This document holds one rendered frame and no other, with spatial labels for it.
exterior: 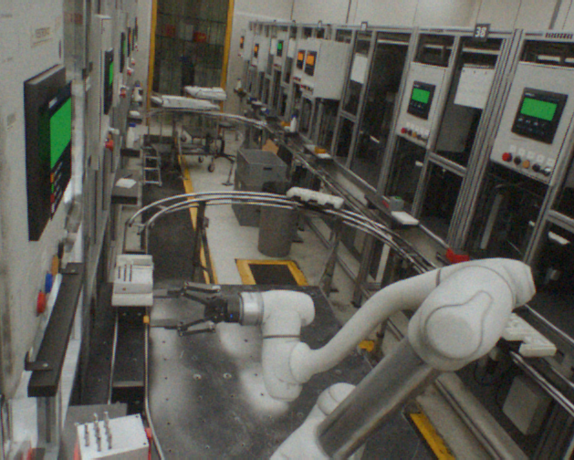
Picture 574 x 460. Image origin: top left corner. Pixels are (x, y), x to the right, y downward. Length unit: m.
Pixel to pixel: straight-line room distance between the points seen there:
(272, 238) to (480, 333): 3.60
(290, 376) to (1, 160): 0.95
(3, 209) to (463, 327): 0.70
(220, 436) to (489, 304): 0.98
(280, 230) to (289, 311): 3.04
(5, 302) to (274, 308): 0.84
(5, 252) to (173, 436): 1.12
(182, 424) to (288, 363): 0.49
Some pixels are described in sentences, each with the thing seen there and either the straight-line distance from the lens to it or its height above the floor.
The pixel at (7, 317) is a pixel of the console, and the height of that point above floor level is 1.49.
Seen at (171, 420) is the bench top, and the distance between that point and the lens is 1.69.
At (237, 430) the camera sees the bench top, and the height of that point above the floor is 0.68.
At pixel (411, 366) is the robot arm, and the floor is 1.27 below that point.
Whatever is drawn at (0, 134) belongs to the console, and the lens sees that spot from 0.57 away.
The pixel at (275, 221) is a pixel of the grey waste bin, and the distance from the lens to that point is 4.34.
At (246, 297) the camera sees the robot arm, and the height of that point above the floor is 1.17.
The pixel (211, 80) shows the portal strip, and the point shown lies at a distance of 9.60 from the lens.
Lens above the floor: 1.82
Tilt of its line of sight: 21 degrees down
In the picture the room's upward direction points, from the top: 9 degrees clockwise
